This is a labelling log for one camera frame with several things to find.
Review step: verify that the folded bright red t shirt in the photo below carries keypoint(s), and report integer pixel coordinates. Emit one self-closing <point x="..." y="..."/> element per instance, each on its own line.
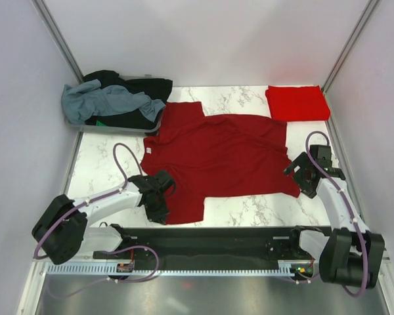
<point x="297" y="104"/>

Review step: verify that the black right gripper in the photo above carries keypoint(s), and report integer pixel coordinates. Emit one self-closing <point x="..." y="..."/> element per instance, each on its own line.
<point x="301" y="161"/>

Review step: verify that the corner aluminium post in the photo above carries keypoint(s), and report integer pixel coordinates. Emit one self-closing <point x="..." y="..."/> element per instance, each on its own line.
<point x="58" y="37"/>
<point x="358" y="29"/>

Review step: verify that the white slotted cable duct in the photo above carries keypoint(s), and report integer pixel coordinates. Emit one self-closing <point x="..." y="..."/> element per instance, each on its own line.
<point x="280" y="269"/>

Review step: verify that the right corner aluminium post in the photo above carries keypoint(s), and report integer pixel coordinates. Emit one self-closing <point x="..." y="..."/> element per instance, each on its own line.
<point x="358" y="29"/>

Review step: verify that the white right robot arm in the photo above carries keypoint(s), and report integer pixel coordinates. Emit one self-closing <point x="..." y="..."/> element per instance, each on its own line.
<point x="351" y="255"/>

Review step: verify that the dark red t shirt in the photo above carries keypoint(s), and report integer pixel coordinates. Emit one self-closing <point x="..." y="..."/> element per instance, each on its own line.
<point x="216" y="156"/>

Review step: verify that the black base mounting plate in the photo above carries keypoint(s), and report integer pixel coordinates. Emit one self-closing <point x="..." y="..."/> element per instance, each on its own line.
<point x="212" y="247"/>

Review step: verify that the grey plastic laundry bin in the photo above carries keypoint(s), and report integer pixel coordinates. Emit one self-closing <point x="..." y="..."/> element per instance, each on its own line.
<point x="132" y="122"/>

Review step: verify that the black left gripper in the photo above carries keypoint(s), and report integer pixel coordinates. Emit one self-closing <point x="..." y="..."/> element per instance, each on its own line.
<point x="159" y="216"/>

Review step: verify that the green garment in bin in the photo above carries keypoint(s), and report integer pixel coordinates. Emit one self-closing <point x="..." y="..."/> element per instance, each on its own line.
<point x="98" y="123"/>

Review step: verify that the blue grey t shirt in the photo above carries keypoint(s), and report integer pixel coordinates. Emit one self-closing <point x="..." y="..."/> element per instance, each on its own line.
<point x="90" y="99"/>

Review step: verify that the left corner aluminium post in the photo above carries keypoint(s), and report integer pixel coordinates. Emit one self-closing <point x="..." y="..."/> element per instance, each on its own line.
<point x="58" y="37"/>

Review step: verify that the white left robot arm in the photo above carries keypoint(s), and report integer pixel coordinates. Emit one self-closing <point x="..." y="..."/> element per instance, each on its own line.
<point x="68" y="226"/>

